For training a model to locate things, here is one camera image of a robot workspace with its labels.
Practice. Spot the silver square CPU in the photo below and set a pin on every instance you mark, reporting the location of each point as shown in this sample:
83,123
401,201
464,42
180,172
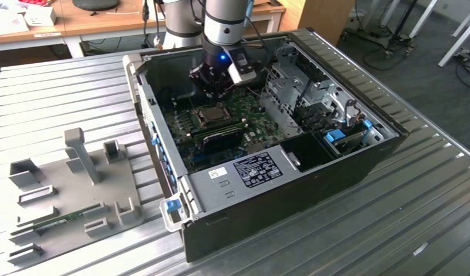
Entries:
214,113

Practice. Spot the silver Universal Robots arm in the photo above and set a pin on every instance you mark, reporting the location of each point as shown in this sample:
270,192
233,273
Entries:
225,23

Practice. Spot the blue expansion slot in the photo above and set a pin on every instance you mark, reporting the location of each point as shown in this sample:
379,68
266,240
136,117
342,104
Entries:
202,157

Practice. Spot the green RAM stick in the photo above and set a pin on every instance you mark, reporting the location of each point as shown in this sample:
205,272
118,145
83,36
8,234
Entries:
58,222
219,130

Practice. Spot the metal drive cage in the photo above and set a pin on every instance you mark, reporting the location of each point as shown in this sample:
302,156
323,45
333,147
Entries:
285,86

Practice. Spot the green motherboard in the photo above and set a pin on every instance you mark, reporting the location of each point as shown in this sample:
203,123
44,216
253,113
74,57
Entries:
258,126

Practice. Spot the black graphics card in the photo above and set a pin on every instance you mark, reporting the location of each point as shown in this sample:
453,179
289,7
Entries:
223,141

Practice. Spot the wooden desk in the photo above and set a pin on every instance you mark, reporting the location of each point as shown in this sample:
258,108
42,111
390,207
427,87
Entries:
104,20

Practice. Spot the small white square sticker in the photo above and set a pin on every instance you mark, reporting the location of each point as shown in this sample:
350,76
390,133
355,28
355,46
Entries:
218,173

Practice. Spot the black power supply label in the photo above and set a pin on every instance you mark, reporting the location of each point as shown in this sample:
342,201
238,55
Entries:
258,169

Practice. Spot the wooden cabinet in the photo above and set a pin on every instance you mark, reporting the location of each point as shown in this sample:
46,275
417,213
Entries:
322,17

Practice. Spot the black round disc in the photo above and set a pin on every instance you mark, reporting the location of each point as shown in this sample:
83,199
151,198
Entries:
95,3

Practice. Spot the blue disk carrier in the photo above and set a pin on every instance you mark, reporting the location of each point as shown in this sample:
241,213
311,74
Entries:
335,135

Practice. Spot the grey power supply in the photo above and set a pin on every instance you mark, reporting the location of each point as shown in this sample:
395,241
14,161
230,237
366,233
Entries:
215,195

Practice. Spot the blue drive latch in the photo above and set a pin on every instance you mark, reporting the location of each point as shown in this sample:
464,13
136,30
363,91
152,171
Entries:
366,124

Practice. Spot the blue case latch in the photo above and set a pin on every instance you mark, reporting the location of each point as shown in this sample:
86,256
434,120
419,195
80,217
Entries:
172,204

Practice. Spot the white cardboard box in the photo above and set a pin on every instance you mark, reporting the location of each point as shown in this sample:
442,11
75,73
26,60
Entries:
40,15

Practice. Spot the black wheeled stand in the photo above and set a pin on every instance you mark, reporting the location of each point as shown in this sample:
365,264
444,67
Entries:
397,34

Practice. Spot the black PC case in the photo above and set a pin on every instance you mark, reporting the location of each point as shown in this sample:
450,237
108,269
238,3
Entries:
277,218

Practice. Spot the grey parts rack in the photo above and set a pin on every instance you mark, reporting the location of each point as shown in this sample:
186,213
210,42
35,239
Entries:
62,187

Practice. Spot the white paper sheets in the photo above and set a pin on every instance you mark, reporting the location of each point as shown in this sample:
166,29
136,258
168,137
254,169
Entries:
4,23

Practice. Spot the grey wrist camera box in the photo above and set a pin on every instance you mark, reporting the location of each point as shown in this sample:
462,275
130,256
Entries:
245,67

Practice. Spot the white desk frame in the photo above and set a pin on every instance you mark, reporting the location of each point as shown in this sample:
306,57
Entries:
461,28

